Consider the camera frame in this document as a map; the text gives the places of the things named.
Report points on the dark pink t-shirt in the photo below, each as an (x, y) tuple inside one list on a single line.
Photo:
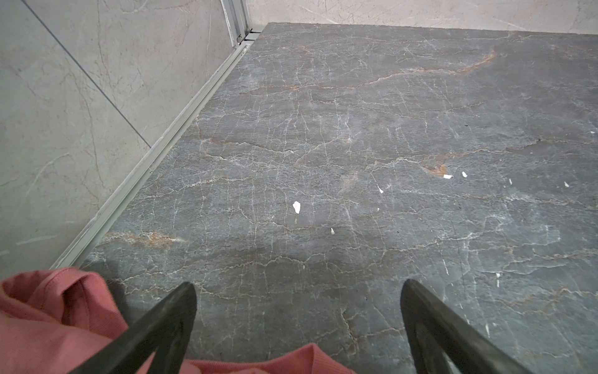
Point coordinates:
[(53, 321)]

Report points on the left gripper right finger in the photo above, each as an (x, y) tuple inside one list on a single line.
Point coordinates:
[(438, 336)]

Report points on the aluminium frame rails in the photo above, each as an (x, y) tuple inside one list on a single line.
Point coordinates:
[(238, 20)]

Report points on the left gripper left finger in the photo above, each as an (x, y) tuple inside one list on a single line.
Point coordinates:
[(160, 338)]

